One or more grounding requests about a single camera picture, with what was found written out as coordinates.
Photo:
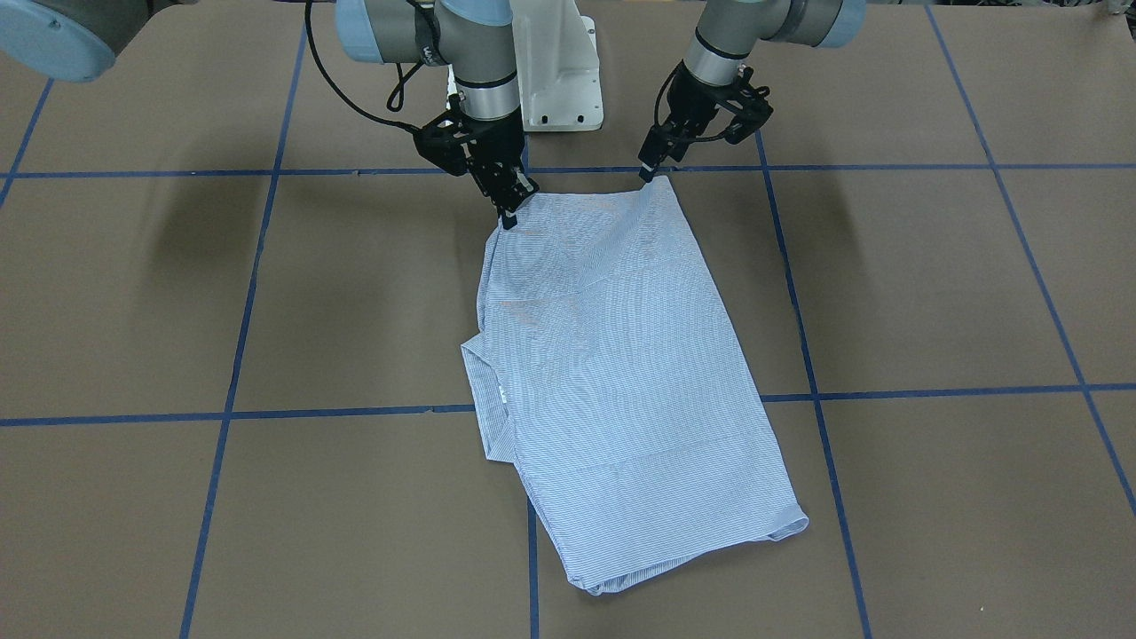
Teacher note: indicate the light blue striped shirt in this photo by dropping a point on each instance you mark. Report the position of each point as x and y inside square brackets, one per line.
[607, 371]

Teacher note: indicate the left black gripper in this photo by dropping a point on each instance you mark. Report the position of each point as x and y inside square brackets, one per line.
[690, 109]

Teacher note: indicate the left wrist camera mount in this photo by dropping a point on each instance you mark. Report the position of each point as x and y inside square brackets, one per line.
[749, 105]

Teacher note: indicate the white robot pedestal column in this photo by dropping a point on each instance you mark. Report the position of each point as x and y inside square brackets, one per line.
[534, 58]

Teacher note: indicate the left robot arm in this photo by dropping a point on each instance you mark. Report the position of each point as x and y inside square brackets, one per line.
[727, 31]

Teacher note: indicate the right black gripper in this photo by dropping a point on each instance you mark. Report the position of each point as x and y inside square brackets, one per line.
[494, 147]

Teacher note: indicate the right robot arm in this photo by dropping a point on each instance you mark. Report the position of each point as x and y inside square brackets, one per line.
[176, 84]

